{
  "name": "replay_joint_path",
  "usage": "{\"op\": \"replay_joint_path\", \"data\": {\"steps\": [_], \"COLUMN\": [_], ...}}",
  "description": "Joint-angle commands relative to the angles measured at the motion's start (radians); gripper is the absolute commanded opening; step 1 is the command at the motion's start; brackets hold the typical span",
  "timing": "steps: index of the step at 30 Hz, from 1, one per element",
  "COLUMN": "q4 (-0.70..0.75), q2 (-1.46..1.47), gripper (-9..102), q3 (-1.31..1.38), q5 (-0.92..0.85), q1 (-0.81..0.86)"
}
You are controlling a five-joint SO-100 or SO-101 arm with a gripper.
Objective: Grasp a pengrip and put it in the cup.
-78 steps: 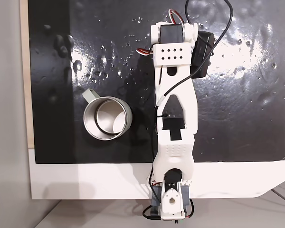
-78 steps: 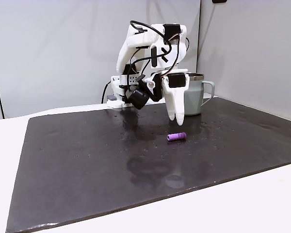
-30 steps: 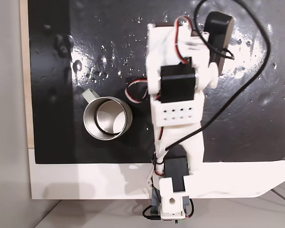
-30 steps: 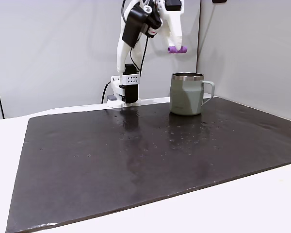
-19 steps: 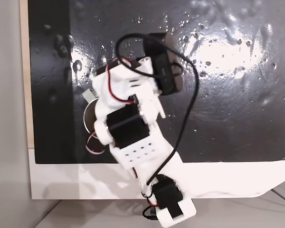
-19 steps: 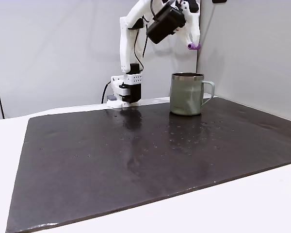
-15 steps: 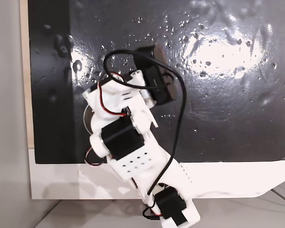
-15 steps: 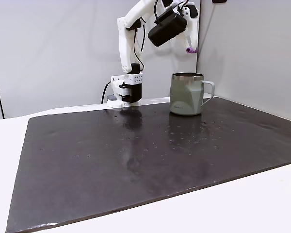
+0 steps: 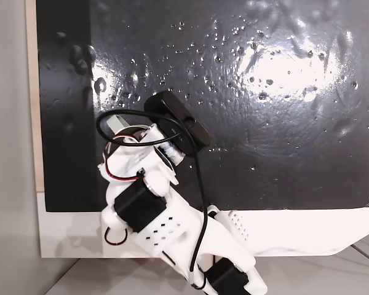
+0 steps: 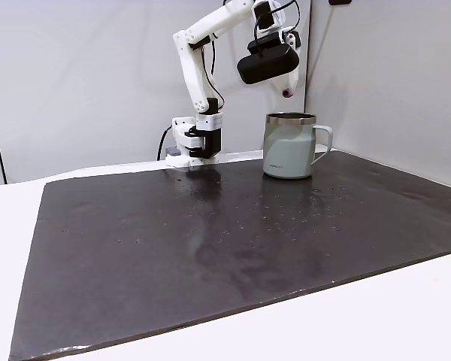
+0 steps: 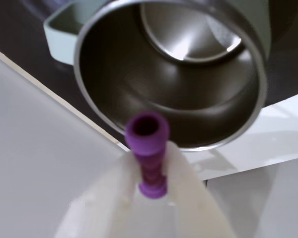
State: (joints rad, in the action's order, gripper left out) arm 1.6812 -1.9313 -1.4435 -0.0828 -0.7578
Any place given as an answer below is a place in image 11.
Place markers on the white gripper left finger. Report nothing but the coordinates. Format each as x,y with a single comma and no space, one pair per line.
106,198

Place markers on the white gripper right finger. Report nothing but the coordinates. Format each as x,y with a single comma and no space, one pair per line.
188,198

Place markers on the purple ribbed pen grip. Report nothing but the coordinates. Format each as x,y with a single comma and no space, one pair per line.
149,153

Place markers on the white board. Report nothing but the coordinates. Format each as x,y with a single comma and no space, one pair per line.
250,138

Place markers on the light wooden strip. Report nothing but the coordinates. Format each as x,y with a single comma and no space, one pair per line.
52,95

